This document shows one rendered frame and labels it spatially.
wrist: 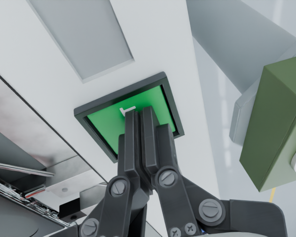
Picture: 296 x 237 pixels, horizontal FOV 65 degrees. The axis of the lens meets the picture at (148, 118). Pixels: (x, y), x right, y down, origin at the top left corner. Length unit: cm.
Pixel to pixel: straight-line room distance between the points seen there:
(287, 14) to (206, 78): 54
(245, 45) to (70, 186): 45
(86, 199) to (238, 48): 44
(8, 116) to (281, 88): 33
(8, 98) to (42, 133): 5
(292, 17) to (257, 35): 105
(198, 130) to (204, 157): 4
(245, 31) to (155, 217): 45
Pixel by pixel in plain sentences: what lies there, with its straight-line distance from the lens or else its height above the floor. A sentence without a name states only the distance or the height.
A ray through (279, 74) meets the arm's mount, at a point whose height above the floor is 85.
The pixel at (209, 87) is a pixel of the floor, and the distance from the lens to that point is 157.
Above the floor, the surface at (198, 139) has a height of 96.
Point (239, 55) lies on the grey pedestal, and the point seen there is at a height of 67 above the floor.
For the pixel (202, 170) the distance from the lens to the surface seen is 24.
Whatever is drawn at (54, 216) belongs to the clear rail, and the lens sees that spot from 38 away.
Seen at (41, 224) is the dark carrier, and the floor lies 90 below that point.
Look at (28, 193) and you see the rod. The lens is 34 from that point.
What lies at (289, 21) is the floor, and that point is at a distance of 162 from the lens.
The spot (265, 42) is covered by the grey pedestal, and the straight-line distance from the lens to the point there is 56.
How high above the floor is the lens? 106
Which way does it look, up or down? 43 degrees down
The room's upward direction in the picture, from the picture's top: 160 degrees clockwise
